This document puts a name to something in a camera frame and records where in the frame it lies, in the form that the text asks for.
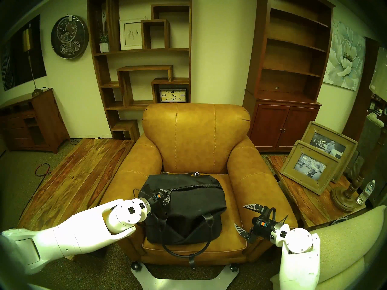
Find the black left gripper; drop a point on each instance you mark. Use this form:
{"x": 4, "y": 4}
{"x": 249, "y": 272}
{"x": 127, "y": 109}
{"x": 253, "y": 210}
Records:
{"x": 158, "y": 203}

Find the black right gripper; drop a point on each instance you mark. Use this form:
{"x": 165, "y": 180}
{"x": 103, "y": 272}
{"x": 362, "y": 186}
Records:
{"x": 263, "y": 229}

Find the black zipper fabric bag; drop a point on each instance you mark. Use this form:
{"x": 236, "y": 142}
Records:
{"x": 193, "y": 204}

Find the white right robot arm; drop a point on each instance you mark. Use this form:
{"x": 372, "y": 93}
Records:
{"x": 299, "y": 262}

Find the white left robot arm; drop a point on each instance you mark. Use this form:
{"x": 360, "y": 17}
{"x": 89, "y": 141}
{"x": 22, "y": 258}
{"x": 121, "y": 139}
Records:
{"x": 75, "y": 232}

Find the open wooden shelf unit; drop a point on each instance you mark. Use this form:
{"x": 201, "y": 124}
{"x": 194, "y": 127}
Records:
{"x": 145, "y": 50}

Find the black caster wheel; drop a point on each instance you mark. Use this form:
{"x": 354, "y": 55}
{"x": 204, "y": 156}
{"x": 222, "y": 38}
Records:
{"x": 233, "y": 267}
{"x": 136, "y": 266}

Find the wooden side table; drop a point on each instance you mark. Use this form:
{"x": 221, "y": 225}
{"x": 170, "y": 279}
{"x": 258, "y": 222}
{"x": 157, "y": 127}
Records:
{"x": 305, "y": 198}

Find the tan leather armchair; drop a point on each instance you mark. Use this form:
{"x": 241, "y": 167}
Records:
{"x": 196, "y": 132}

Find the striped wood coffee table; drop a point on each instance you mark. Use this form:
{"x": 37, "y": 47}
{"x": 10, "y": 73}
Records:
{"x": 78, "y": 177}

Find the wooden lamp base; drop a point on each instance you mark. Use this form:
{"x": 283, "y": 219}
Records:
{"x": 344, "y": 198}

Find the cherry wood bookcase cabinet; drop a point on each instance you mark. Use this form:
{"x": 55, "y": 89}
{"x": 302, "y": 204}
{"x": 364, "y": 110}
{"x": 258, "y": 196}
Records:
{"x": 281, "y": 126}

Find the rectangular mantel clock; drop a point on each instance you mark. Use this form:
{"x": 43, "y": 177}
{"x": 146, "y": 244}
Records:
{"x": 173, "y": 95}

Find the clear plastic water bottle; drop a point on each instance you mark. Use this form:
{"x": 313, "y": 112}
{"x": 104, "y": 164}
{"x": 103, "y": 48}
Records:
{"x": 365, "y": 194}

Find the dark wooden sideboard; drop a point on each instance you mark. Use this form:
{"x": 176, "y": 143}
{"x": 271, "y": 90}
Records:
{"x": 48, "y": 120}

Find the grey upholstered chair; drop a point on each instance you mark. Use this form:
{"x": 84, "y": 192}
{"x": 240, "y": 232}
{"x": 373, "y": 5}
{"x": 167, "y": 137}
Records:
{"x": 367, "y": 135}

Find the small potted plant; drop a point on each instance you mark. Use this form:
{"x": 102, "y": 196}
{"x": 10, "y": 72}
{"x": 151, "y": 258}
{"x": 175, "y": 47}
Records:
{"x": 104, "y": 47}

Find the white framed certificate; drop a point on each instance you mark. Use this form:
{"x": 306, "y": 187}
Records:
{"x": 131, "y": 34}

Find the white flower painting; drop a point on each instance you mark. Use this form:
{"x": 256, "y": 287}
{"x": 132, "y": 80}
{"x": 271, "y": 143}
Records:
{"x": 344, "y": 55}

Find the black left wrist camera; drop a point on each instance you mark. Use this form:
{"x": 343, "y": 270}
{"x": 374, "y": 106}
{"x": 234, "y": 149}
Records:
{"x": 155, "y": 198}

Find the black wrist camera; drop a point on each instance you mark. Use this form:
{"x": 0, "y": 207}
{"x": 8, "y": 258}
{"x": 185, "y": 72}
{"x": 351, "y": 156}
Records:
{"x": 155, "y": 198}
{"x": 261, "y": 224}

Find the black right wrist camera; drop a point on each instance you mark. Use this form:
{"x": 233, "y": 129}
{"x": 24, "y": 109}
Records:
{"x": 261, "y": 224}

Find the small rustic wooden picture frame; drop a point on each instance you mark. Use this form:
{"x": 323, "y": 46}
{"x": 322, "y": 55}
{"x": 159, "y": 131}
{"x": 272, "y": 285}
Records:
{"x": 291, "y": 168}

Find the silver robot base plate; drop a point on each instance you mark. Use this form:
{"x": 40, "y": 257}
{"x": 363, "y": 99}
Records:
{"x": 181, "y": 283}

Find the large rustic wooden picture frame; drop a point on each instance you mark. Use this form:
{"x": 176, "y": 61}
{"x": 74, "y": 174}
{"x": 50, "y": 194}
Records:
{"x": 314, "y": 127}

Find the round black wall clock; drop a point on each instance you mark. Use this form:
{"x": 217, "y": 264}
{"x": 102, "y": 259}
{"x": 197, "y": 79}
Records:
{"x": 69, "y": 37}

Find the dark zebra wall art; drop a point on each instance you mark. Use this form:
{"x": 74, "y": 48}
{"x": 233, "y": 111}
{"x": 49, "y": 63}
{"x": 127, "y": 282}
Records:
{"x": 15, "y": 66}

